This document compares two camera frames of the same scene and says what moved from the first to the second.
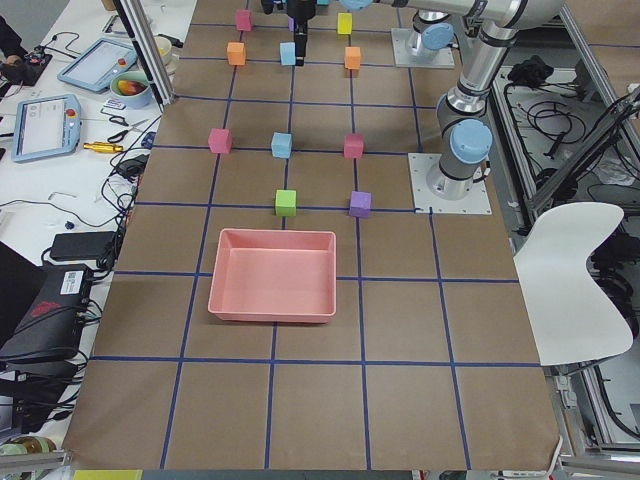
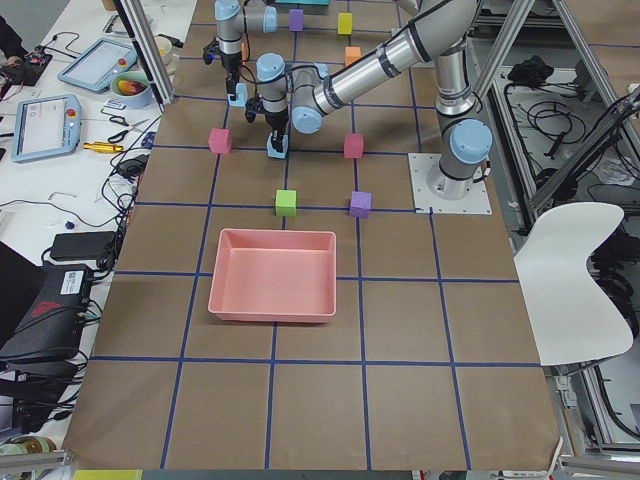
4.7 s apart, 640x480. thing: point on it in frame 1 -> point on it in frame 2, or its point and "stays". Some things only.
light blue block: [288, 53] -> [241, 95]
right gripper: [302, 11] -> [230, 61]
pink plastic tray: [274, 276] stays
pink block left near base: [353, 146] stays
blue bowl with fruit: [131, 89] stays
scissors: [121, 120] stays
